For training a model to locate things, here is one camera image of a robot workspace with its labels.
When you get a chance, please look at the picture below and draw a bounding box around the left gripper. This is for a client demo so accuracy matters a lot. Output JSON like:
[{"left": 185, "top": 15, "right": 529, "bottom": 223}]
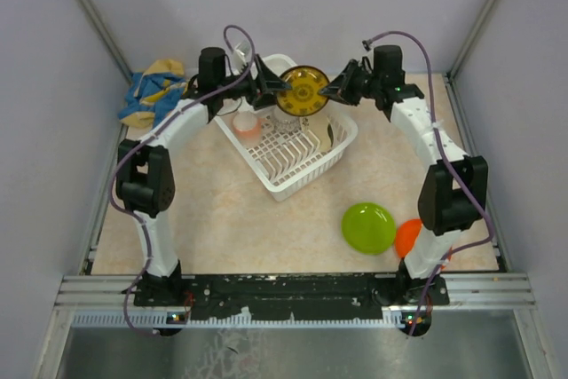
[{"left": 217, "top": 53, "right": 290, "bottom": 109}]

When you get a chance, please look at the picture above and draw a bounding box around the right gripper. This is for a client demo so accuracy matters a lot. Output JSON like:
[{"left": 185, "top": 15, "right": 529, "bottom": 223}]
[{"left": 318, "top": 59, "right": 381, "bottom": 107}]

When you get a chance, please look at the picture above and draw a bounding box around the white patterned small bowl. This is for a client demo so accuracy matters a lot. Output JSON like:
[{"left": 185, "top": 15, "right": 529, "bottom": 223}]
[{"left": 269, "top": 114, "right": 301, "bottom": 134}]

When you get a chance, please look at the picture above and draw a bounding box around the pink ceramic mug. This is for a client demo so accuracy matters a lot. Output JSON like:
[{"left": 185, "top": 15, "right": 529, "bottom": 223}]
[{"left": 232, "top": 112, "right": 262, "bottom": 138}]

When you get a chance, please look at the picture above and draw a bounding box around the black and yellow plate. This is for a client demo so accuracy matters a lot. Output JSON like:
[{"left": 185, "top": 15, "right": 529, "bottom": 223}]
[{"left": 276, "top": 66, "right": 330, "bottom": 117}]

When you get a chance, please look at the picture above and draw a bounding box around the cream plate with black marks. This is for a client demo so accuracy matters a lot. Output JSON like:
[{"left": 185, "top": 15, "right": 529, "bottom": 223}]
[{"left": 300, "top": 112, "right": 334, "bottom": 153}]

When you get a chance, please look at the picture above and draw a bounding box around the white plastic dish rack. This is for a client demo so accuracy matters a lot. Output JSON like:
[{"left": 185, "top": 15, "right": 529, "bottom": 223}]
[{"left": 214, "top": 53, "right": 359, "bottom": 203}]

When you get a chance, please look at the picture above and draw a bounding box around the blue and yellow cloth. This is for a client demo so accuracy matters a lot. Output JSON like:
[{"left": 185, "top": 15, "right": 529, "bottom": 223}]
[{"left": 118, "top": 59, "right": 189, "bottom": 129}]

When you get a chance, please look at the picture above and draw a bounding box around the green plate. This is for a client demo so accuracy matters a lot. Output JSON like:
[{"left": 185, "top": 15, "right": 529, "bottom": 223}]
[{"left": 341, "top": 202, "right": 397, "bottom": 255}]

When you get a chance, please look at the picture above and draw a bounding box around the orange plate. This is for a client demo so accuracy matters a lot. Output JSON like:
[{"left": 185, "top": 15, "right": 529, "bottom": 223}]
[{"left": 393, "top": 217, "right": 454, "bottom": 269}]

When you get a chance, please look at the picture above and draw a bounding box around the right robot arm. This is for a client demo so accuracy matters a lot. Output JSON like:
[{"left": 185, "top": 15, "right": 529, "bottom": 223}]
[{"left": 319, "top": 45, "right": 488, "bottom": 304}]

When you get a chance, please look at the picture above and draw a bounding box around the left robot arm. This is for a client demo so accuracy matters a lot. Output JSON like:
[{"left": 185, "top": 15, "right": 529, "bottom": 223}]
[{"left": 113, "top": 47, "right": 291, "bottom": 305}]

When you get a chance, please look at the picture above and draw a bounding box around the black mounting base plate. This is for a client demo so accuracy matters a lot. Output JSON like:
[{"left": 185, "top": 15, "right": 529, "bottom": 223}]
[{"left": 134, "top": 268, "right": 450, "bottom": 321}]

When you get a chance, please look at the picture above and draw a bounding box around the aluminium frame rail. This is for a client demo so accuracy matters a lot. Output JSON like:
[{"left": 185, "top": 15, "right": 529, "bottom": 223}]
[{"left": 54, "top": 272, "right": 535, "bottom": 330}]

